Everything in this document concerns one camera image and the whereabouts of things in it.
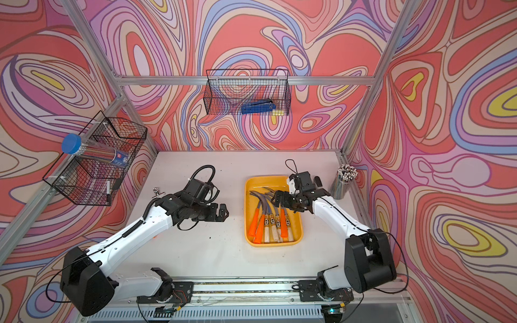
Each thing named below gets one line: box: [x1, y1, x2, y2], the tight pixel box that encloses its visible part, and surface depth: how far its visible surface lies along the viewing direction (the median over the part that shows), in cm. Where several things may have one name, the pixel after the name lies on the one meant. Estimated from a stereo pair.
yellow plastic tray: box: [244, 175, 303, 247], surface depth 90 cm
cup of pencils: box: [330, 164, 359, 200], surface depth 90 cm
